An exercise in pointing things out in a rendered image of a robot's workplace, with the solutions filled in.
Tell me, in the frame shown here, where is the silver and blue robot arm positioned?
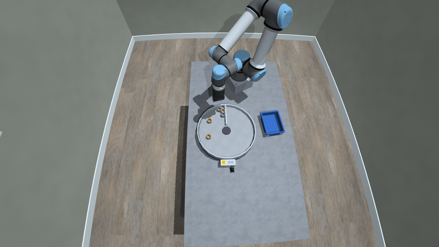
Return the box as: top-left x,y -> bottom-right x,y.
209,0 -> 293,87

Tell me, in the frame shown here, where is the blue open crate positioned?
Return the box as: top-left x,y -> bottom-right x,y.
259,110 -> 285,137

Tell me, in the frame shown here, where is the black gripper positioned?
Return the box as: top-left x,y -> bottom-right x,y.
212,84 -> 225,102

